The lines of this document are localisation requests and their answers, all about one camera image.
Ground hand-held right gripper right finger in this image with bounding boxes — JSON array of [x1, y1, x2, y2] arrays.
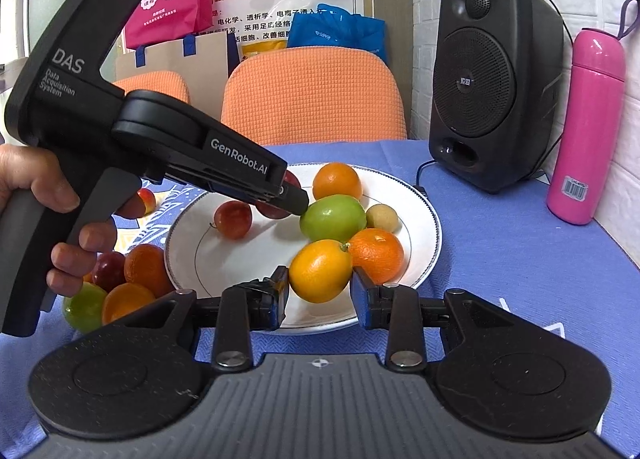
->
[[350, 266, 568, 371]]

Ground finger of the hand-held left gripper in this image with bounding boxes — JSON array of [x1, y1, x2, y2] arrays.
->
[[200, 178, 310, 216]]

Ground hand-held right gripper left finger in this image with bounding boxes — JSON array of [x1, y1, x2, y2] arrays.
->
[[107, 265, 291, 372]]

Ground dark red plum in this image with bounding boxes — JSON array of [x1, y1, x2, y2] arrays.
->
[[256, 169, 303, 220], [91, 251, 127, 294]]

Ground yellow orange citrus fruit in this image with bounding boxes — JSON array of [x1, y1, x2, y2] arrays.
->
[[288, 239, 353, 304]]

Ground green apple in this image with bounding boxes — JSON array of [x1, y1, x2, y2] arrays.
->
[[299, 194, 368, 244], [62, 281, 108, 332]]

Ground white plate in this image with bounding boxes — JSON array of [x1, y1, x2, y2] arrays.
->
[[164, 162, 443, 336]]

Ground small red apple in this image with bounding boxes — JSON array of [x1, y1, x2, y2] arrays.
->
[[214, 200, 253, 240]]

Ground tan longan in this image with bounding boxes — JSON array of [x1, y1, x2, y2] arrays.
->
[[366, 204, 401, 234]]

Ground small red yellow peach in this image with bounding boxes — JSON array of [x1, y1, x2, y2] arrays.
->
[[136, 188, 157, 216]]

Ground person's left hand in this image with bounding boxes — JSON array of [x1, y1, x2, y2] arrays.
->
[[0, 144, 147, 301]]

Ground orange chair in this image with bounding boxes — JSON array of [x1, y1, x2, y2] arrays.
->
[[220, 46, 408, 146], [112, 72, 191, 105]]

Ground blue printed tablecloth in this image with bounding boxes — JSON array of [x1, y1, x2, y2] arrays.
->
[[0, 139, 640, 440]]

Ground yellow package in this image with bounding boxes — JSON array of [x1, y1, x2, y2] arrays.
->
[[239, 36, 291, 65]]

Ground black speaker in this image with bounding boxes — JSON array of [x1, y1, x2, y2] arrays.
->
[[429, 0, 566, 195]]

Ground pink bottle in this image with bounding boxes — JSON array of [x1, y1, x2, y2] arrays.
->
[[546, 0, 640, 226]]

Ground black speaker cable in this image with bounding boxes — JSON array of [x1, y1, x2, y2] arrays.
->
[[416, 158, 437, 200]]

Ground brown paper bag blue handles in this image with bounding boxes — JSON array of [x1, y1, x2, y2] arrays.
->
[[115, 32, 231, 90]]

